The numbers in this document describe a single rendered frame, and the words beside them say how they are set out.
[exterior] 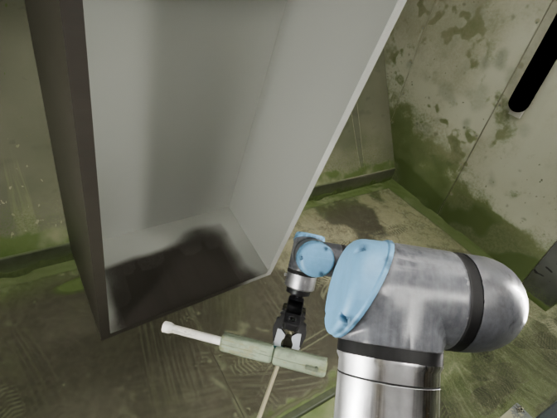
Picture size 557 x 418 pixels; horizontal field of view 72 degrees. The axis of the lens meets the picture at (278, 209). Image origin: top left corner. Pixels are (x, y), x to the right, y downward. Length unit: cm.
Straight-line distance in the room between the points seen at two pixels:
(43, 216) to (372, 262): 175
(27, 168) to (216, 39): 119
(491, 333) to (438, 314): 7
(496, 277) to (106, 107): 93
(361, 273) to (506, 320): 17
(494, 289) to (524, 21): 214
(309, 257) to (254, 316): 91
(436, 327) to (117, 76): 88
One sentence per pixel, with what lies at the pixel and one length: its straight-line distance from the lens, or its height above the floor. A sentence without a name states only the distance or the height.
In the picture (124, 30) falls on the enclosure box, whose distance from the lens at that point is 100.
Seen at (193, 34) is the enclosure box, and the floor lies 126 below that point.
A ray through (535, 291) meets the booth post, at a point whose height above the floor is 7.
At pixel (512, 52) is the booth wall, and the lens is 254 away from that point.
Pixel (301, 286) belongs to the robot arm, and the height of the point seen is 70.
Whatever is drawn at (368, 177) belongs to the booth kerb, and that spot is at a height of 14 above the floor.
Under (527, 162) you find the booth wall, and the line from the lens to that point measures 251.
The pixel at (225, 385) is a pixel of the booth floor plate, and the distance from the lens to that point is 167.
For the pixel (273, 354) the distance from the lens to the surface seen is 116.
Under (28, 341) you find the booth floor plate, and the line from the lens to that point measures 188.
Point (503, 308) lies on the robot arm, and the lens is 49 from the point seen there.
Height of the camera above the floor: 153
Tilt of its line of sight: 37 degrees down
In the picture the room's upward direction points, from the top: 12 degrees clockwise
